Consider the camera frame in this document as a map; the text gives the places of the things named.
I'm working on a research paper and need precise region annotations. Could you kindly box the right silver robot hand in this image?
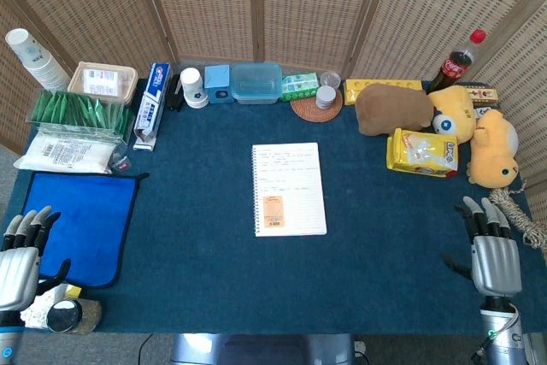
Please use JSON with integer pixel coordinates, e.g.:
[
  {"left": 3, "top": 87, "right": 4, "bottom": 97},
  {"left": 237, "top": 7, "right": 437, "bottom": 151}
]
[{"left": 441, "top": 196, "right": 524, "bottom": 297}]

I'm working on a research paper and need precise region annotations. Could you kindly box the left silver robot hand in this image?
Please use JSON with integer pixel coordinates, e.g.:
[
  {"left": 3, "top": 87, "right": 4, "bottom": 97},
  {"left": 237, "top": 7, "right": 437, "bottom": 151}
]
[{"left": 0, "top": 205, "right": 72, "bottom": 313}]

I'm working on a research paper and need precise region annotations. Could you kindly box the white spiral notebook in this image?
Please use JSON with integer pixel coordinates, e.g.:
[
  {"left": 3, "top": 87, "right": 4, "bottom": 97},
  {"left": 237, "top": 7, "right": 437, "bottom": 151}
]
[{"left": 251, "top": 142, "right": 328, "bottom": 238}]

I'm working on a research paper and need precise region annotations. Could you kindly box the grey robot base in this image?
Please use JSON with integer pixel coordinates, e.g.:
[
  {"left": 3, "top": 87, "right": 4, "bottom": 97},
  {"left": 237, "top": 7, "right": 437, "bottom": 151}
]
[{"left": 170, "top": 332, "right": 356, "bottom": 365}]

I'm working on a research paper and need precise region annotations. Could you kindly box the white printed packet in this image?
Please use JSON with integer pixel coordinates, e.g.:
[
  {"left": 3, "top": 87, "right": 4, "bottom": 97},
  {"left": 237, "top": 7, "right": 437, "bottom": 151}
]
[{"left": 20, "top": 282, "right": 70, "bottom": 331}]

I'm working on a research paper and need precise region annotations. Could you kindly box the glass jar black lid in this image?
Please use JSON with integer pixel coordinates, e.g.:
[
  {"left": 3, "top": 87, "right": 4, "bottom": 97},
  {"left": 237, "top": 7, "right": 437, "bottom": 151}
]
[{"left": 46, "top": 297, "right": 103, "bottom": 336}]

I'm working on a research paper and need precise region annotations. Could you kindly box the blue microfibre cloth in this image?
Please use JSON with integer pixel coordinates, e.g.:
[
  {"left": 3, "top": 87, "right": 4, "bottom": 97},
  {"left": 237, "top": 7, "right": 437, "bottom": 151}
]
[{"left": 20, "top": 171, "right": 150, "bottom": 290}]

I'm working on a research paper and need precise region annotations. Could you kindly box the yellow chick plush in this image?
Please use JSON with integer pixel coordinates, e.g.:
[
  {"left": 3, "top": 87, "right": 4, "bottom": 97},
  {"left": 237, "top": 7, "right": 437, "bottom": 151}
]
[{"left": 465, "top": 109, "right": 521, "bottom": 189}]

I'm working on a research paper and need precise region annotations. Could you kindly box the white powder bag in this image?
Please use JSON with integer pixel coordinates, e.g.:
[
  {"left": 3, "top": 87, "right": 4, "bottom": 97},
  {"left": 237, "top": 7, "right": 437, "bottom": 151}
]
[{"left": 13, "top": 128, "right": 120, "bottom": 175}]

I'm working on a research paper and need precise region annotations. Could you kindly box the yellow snack bag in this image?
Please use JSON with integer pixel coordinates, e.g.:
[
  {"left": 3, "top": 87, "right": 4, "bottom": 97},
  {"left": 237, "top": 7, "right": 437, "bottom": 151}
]
[{"left": 385, "top": 127, "right": 460, "bottom": 180}]

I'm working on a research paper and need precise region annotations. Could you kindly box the small black red gadget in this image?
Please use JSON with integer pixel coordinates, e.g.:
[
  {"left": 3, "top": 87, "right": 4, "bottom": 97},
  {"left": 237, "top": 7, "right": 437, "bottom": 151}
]
[{"left": 108, "top": 152, "right": 132, "bottom": 174}]

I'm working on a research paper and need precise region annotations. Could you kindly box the yellow plush with big eye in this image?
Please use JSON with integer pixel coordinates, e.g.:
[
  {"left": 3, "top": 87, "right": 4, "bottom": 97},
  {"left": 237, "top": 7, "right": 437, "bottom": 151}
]
[{"left": 426, "top": 85, "right": 477, "bottom": 144}]

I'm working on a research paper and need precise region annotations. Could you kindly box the bag of green packets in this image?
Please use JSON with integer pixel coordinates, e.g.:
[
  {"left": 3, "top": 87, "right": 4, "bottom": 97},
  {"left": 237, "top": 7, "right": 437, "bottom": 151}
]
[{"left": 26, "top": 90, "right": 136, "bottom": 144}]

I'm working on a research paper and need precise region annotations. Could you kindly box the flat box red print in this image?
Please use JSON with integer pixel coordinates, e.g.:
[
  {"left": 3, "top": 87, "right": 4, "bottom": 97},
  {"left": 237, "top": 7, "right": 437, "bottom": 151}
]
[{"left": 462, "top": 84, "right": 499, "bottom": 107}]

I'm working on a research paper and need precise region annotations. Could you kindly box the brown plush toy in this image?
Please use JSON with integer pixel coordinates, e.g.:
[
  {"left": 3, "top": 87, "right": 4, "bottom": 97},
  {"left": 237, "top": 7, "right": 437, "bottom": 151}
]
[{"left": 355, "top": 83, "right": 435, "bottom": 136}]

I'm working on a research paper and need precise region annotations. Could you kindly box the dark blue table mat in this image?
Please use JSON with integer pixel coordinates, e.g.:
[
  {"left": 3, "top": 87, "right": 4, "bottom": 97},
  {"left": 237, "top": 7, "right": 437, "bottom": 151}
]
[{"left": 0, "top": 78, "right": 547, "bottom": 336}]

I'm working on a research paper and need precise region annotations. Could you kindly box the stack of paper cups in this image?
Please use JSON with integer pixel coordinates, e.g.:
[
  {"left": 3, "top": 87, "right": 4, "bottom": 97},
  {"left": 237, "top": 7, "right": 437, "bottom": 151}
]
[{"left": 4, "top": 27, "right": 72, "bottom": 93}]

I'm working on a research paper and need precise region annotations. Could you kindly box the cola bottle red cap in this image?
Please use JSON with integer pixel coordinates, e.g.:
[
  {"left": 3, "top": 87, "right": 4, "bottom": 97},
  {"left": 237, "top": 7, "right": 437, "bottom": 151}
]
[{"left": 427, "top": 28, "right": 488, "bottom": 93}]

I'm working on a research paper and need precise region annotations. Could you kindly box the beige lidded food box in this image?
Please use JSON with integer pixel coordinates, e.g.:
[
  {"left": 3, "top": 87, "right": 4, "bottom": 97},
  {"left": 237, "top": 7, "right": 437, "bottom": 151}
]
[{"left": 67, "top": 61, "right": 139, "bottom": 107}]

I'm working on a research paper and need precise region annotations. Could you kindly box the yellow plastic tray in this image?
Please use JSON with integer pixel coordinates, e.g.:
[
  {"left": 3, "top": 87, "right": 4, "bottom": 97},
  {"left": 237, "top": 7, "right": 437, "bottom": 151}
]
[{"left": 343, "top": 78, "right": 429, "bottom": 107}]

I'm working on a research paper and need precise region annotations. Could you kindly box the toothpaste box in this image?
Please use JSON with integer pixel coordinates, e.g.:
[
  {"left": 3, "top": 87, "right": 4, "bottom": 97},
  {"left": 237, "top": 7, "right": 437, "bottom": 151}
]
[{"left": 132, "top": 62, "right": 173, "bottom": 153}]

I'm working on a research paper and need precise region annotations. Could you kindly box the white jar grey lid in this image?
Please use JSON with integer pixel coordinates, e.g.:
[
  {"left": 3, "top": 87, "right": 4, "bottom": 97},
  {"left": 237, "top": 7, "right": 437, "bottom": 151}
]
[{"left": 315, "top": 85, "right": 339, "bottom": 110}]

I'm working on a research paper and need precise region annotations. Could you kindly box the round woven coaster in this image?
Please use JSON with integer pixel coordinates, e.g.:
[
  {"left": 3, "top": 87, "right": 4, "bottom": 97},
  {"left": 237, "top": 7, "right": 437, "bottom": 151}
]
[{"left": 290, "top": 90, "right": 344, "bottom": 124}]

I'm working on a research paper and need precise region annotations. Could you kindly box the small clear jar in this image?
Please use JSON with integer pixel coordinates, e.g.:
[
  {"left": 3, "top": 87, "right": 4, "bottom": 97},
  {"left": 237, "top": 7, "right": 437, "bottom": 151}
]
[{"left": 319, "top": 70, "right": 343, "bottom": 90}]

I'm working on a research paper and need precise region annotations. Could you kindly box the white paper cup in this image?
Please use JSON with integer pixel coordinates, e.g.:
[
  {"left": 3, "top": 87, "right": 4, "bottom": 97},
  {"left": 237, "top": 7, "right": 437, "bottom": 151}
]
[{"left": 179, "top": 67, "right": 210, "bottom": 109}]

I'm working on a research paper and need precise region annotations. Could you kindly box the green tissue pack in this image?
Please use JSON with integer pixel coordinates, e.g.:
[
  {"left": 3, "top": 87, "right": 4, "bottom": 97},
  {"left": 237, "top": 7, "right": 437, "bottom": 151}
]
[{"left": 279, "top": 72, "right": 321, "bottom": 103}]

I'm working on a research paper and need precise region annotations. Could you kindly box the light blue carton box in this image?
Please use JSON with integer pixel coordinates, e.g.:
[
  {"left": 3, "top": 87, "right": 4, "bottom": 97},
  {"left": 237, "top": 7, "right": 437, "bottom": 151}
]
[{"left": 203, "top": 65, "right": 236, "bottom": 105}]

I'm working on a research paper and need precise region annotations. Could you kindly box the clear blue plastic container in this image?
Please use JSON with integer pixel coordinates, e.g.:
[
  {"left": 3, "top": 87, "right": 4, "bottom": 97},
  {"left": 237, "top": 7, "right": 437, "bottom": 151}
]
[{"left": 230, "top": 62, "right": 284, "bottom": 106}]

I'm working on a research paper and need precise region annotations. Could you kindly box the woven bamboo folding screen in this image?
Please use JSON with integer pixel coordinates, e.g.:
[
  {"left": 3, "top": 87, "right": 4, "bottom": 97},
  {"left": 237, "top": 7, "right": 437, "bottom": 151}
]
[{"left": 0, "top": 0, "right": 547, "bottom": 229}]

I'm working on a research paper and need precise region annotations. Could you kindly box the bundle of twisted rope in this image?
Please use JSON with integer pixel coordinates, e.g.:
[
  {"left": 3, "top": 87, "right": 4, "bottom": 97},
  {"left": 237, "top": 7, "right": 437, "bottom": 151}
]
[{"left": 487, "top": 186, "right": 547, "bottom": 251}]

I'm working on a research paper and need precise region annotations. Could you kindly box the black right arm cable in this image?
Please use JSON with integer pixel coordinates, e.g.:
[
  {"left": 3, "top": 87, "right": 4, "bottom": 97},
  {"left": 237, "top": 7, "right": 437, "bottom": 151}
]
[{"left": 471, "top": 312, "right": 521, "bottom": 365}]

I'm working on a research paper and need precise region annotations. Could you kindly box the black floor cable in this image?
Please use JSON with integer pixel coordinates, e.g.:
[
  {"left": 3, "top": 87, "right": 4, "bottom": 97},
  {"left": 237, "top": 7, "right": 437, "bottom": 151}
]
[{"left": 138, "top": 332, "right": 156, "bottom": 365}]

